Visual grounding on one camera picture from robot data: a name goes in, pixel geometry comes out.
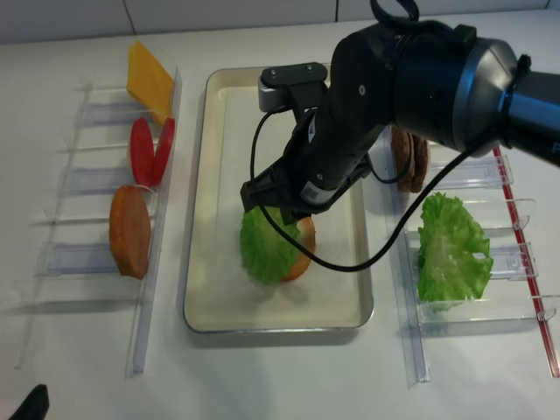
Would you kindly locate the red tomato slice right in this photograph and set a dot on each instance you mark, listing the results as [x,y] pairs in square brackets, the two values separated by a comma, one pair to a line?
[163,151]

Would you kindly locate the cream metal baking tray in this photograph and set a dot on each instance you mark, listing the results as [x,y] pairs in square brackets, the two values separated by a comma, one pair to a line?
[220,296]

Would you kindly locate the brown meat patty left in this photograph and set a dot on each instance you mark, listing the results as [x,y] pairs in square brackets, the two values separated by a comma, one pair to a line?
[402,145]

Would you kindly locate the clear acrylic rack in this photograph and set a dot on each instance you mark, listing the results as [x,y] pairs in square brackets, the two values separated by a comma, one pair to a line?
[505,307]
[106,219]

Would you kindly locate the clear acrylic rack right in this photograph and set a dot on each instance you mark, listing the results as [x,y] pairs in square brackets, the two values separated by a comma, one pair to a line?
[505,307]

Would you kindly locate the red tomato slice left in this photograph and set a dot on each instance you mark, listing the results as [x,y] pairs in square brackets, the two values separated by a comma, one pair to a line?
[141,152]

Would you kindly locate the red tomato slice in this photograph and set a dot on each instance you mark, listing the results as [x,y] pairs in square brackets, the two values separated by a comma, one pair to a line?
[163,151]
[141,152]

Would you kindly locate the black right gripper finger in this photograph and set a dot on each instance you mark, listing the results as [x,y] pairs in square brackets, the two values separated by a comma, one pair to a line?
[292,213]

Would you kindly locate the red strip on right rack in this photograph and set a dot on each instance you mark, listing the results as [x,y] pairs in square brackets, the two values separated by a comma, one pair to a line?
[543,313]

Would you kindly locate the brown meat patty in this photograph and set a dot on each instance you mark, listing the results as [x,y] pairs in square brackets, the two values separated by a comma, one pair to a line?
[402,145]
[421,156]

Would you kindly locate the black object bottom left corner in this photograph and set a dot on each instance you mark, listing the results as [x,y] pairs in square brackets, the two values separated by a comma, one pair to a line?
[35,406]

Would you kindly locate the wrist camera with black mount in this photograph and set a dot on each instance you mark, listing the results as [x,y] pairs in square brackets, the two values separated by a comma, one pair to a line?
[295,87]

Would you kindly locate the green lettuce leaf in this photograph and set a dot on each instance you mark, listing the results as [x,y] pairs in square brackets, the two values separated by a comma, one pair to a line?
[454,261]
[265,254]

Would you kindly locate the brown bun half left rack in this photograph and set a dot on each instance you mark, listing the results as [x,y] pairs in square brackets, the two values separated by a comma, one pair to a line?
[130,232]

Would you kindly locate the brown meat patty right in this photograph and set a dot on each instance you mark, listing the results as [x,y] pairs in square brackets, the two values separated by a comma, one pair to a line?
[421,156]

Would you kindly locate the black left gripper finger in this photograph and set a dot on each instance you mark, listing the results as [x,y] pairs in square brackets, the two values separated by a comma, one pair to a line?
[257,192]

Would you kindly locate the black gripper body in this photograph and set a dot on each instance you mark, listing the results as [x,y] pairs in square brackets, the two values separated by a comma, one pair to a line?
[328,148]

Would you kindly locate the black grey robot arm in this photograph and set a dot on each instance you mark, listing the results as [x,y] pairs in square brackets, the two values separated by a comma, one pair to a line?
[445,84]

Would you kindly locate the green lettuce leaf in rack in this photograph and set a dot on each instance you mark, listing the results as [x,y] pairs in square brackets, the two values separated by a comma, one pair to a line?
[454,261]

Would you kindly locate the yellow cheese slice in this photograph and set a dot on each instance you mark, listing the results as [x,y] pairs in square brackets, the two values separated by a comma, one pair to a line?
[149,83]

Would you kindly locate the clear acrylic rack left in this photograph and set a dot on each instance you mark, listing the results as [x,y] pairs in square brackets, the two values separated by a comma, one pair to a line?
[106,219]

